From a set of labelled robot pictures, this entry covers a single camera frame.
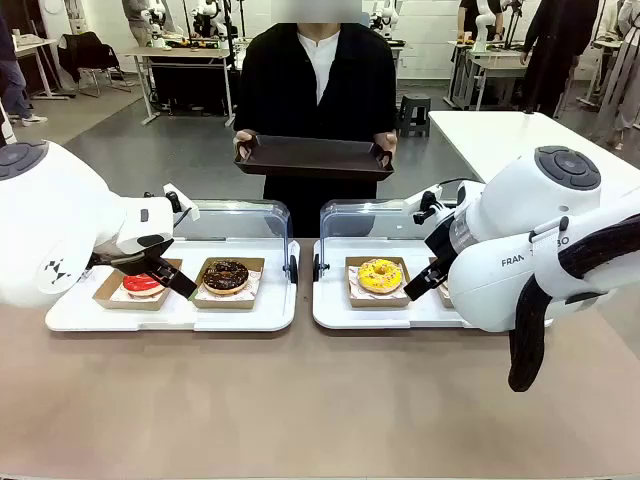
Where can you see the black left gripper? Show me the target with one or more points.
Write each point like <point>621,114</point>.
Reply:
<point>130,262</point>

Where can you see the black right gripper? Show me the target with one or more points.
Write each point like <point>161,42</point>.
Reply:
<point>442,240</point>

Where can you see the yellow glazed donut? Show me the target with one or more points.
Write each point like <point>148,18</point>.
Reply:
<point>380,275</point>

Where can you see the cardboard box of yellow donut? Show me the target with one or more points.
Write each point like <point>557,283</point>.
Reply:
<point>375,301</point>

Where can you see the paper liner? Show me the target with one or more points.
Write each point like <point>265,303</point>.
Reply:
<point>353,292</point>
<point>119,296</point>
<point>252,282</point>

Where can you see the dark brown serving tray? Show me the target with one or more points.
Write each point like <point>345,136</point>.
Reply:
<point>310,157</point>

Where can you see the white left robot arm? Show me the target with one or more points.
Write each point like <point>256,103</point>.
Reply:
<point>50,210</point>

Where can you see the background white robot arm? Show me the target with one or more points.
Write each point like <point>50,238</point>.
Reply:
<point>156,30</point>
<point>484,25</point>

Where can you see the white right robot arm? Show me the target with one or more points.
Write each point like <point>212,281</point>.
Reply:
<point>525,210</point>

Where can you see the red glazed donut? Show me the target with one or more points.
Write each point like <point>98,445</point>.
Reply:
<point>142,287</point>

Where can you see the cardboard box of chocolate donut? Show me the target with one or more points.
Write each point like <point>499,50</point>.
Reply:
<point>220,302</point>

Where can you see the chocolate sprinkled donut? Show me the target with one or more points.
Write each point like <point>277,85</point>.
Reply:
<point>225,277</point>

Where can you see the paper liner under red donut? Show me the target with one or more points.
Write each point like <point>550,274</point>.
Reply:
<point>119,296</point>

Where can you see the paper liner under chocolate donut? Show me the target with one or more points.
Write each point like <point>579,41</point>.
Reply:
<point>252,282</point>

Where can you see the cardboard box of red donut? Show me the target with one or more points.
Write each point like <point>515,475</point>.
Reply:
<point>107,295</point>

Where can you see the person in black top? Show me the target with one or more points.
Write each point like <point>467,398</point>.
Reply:
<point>280,80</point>

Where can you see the person's left hand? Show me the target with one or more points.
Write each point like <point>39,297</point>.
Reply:
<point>389,145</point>

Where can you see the person's right hand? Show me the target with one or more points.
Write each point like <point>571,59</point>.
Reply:
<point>244,139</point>

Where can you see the white display tray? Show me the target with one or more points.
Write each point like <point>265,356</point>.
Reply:
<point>350,317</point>
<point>240,320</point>

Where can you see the clear display lid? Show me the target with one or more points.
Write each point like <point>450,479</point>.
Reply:
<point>270,210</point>
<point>330,220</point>

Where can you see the large white table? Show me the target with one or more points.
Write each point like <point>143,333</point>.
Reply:
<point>480,140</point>

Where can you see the grey plastic stool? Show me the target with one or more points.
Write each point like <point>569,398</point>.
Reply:
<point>414,112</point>

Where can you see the black cabinet under workbench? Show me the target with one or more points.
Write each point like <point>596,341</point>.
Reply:
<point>190,82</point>

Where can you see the grey background workbench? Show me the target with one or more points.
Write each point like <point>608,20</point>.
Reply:
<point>490,67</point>

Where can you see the background steel-leg workbench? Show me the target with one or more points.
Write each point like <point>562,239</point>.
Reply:
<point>180,52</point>

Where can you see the black jacket on chair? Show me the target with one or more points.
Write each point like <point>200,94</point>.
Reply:
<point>87,52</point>

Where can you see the bystander in black clothes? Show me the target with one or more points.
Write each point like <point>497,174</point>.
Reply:
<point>555,55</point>

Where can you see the bystander in khaki trousers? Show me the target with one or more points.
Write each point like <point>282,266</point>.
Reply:
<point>136,20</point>

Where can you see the background robot with black stand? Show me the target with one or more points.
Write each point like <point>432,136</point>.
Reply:
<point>207,17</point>

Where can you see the bystander in blue jeans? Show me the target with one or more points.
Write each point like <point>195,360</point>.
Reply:
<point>12,75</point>

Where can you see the white background desk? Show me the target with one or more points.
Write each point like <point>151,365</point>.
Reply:
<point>35,47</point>

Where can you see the bystander in beige coat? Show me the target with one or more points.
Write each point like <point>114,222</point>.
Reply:
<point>622,75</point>

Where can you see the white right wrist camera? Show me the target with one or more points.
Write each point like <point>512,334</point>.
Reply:
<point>422,200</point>

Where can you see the metal frame chair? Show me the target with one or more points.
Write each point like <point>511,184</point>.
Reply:
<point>100,82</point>

